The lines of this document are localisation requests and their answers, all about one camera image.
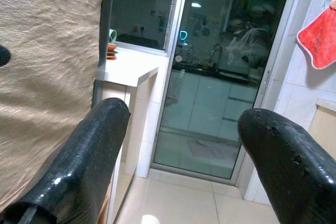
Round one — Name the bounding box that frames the red hanging towel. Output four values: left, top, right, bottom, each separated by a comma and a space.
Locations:
296, 0, 336, 70

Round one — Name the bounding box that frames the chrome kitchen faucet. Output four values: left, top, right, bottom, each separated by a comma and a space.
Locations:
209, 43, 224, 70

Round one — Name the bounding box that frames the glass sliding door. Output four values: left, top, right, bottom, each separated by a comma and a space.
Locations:
151, 0, 297, 183

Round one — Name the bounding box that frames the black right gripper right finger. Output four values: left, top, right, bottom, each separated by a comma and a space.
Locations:
237, 108, 336, 224

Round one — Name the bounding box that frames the white kitchen base cabinet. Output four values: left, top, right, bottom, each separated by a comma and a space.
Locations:
161, 62, 263, 141

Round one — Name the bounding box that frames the black round patch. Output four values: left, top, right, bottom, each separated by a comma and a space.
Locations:
0, 45, 12, 68

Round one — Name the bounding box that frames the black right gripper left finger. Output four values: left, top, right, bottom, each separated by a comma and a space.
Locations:
0, 97, 131, 224

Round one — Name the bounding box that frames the beige side cabinet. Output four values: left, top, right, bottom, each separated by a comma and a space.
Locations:
308, 98, 336, 151

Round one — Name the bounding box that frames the white ledge cabinet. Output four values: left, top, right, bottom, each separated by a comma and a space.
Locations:
94, 47, 170, 224

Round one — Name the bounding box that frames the glass window pane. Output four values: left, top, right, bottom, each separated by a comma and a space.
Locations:
108, 0, 184, 57

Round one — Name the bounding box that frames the beige cloth cover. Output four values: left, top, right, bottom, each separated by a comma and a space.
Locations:
0, 0, 106, 213

